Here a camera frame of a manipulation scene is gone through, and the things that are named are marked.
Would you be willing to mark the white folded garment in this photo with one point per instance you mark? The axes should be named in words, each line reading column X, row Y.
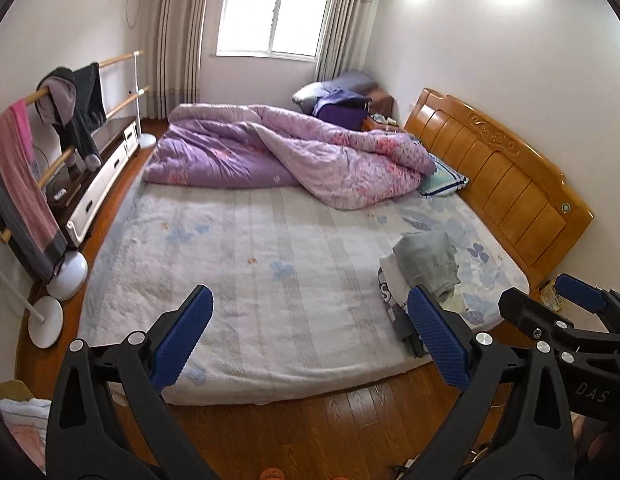
column 399, row 289

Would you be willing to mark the dark folded garment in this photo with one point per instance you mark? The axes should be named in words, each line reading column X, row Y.
column 401, row 323

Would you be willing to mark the floral bed sheet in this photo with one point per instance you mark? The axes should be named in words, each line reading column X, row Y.
column 298, row 309

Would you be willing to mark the white tv cabinet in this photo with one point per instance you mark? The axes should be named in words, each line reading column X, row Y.
column 75, row 194

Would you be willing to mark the left orange slipper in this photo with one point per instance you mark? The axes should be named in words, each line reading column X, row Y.
column 272, row 473

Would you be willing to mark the right striped curtain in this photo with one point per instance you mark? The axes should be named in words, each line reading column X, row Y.
column 347, row 33

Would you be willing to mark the left striped curtain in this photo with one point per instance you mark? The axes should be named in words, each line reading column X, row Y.
column 173, row 34

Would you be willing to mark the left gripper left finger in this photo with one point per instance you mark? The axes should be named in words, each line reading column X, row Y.
column 84, row 437

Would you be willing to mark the pink towel on rack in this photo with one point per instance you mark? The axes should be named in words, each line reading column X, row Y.
column 23, row 205

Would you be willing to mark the dark jacket on rack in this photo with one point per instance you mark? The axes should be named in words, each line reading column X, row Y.
column 73, row 107

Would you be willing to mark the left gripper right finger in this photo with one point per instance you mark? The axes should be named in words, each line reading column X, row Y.
column 534, row 436

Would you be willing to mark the green blue pillow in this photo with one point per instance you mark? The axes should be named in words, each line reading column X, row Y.
column 445, row 181

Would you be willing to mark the purple floral quilt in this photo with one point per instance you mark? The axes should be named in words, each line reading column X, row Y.
column 260, row 146

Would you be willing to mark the wooden headboard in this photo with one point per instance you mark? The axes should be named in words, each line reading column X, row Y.
column 520, row 195

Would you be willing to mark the person right hand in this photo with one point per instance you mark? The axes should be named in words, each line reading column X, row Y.
column 596, row 442

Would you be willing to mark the dark blue bedding pile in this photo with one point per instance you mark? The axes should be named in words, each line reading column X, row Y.
column 342, row 101

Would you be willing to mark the window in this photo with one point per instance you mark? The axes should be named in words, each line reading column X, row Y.
column 272, row 28

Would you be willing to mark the wooden nightstand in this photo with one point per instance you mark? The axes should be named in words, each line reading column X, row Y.
column 380, row 112

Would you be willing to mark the grey sweater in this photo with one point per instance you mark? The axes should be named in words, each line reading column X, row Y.
column 428, row 259

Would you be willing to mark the striped curtain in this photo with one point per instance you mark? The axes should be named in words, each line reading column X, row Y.
column 347, row 33
column 173, row 34

